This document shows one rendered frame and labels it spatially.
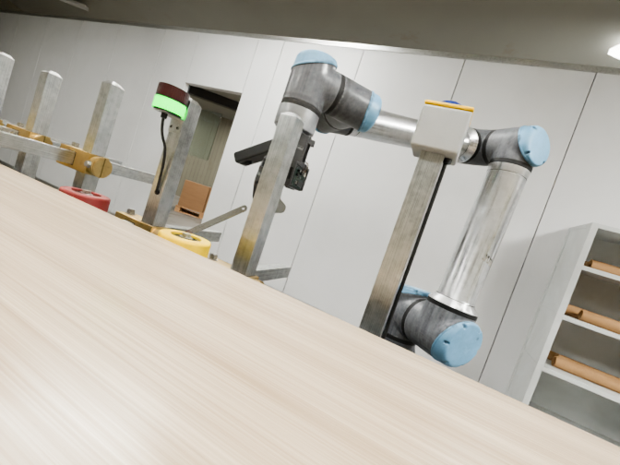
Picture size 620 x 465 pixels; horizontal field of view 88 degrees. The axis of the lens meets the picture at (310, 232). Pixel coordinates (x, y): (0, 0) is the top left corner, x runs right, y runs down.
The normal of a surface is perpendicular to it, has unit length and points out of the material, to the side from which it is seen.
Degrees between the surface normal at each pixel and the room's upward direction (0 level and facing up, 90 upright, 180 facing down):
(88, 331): 0
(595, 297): 90
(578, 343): 90
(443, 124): 90
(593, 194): 90
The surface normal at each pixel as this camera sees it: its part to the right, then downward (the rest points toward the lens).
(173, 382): 0.32, -0.95
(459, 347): 0.34, 0.26
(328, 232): -0.39, -0.07
